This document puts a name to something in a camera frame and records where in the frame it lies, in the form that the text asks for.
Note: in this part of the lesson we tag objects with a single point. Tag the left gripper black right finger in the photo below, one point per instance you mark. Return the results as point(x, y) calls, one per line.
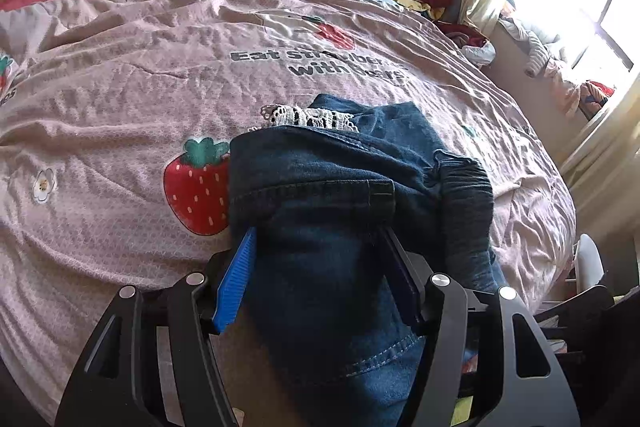
point(406, 274)

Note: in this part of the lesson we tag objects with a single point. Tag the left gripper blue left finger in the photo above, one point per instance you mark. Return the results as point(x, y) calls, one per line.
point(232, 284)

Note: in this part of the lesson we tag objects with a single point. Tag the blue denim pants lace trim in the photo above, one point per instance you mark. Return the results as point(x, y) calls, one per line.
point(318, 295)

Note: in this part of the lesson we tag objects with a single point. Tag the white chair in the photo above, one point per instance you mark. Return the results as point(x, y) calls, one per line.
point(587, 269)

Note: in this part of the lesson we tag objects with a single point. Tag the pink strawberry print bedspread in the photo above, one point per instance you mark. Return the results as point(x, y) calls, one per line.
point(99, 96)

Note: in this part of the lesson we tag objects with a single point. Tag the clutter on window sill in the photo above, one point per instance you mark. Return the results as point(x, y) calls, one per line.
point(572, 92)

